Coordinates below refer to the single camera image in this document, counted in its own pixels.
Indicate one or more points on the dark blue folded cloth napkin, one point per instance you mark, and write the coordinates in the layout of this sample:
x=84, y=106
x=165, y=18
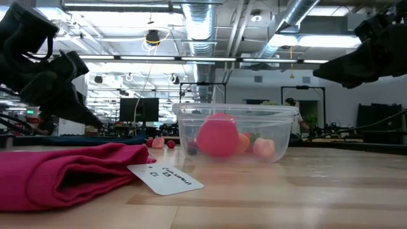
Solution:
x=79, y=140

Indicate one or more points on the red toy strawberry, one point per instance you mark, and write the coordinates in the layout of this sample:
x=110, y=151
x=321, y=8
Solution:
x=253, y=139

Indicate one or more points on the magenta folded cloth napkin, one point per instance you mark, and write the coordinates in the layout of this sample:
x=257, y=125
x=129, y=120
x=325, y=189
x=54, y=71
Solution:
x=63, y=178

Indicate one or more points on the silver vertical ceiling duct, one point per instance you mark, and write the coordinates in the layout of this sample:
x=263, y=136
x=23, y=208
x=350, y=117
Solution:
x=199, y=25

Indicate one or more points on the black cabinet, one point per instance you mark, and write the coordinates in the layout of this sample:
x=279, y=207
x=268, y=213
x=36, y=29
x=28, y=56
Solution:
x=381, y=124

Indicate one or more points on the white building pillar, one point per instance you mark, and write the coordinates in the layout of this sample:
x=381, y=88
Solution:
x=68, y=130

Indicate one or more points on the green exit sign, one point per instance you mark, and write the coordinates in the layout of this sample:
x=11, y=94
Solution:
x=30, y=111

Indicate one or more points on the small pink toy fruit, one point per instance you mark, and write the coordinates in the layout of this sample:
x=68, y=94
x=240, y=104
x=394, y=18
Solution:
x=158, y=143

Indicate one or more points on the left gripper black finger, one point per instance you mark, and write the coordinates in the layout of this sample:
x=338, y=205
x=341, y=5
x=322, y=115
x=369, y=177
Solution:
x=71, y=110

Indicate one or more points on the black metal frame, tall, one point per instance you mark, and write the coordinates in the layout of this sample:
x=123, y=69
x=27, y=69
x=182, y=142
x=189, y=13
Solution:
x=302, y=87

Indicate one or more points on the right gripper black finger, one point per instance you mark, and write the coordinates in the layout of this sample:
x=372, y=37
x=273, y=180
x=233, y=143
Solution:
x=353, y=85
x=353, y=66

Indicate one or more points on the silver slanted ceiling duct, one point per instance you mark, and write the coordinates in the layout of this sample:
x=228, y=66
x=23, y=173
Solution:
x=295, y=12

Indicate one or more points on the black table edge rail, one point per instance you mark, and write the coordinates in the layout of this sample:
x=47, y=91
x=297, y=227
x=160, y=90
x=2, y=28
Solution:
x=334, y=145

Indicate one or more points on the pink toy peach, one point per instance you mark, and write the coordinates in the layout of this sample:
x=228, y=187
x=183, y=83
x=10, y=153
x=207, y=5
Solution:
x=264, y=149

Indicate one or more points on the red toy cherry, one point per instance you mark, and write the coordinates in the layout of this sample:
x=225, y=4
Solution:
x=192, y=143
x=149, y=142
x=171, y=144

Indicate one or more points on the black computer monitor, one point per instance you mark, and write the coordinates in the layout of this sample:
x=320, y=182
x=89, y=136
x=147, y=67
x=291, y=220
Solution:
x=127, y=109

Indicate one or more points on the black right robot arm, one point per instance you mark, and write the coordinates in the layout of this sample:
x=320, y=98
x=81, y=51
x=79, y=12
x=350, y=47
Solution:
x=402, y=9

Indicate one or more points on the clear plastic tupperware container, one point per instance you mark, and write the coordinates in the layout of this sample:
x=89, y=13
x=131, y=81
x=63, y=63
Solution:
x=286, y=127

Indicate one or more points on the horizontal light bar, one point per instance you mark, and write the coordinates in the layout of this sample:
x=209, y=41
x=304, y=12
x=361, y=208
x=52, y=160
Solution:
x=206, y=59

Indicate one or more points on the black metal frame, wide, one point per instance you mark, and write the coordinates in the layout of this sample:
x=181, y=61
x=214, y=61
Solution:
x=203, y=83

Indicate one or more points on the white paper tag, long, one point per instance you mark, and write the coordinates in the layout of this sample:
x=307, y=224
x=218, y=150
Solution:
x=165, y=181

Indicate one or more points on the person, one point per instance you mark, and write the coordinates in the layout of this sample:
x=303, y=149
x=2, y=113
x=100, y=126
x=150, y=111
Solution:
x=302, y=122
x=44, y=128

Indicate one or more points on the black overhead camera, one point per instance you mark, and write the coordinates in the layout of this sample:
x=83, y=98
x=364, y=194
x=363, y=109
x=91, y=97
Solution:
x=153, y=36

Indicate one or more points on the dark purple toy berry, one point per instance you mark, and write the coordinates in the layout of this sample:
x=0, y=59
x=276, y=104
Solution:
x=192, y=151

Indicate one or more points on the green succulent plant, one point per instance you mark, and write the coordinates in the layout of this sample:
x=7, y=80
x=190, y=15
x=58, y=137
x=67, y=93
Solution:
x=312, y=120

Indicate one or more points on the red toy bell pepper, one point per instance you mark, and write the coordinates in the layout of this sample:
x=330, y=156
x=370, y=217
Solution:
x=217, y=136

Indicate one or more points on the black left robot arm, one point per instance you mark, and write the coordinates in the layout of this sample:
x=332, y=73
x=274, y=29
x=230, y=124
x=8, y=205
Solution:
x=22, y=28

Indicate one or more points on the orange toy fruit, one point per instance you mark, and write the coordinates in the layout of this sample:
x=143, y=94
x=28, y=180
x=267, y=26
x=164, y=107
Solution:
x=243, y=144

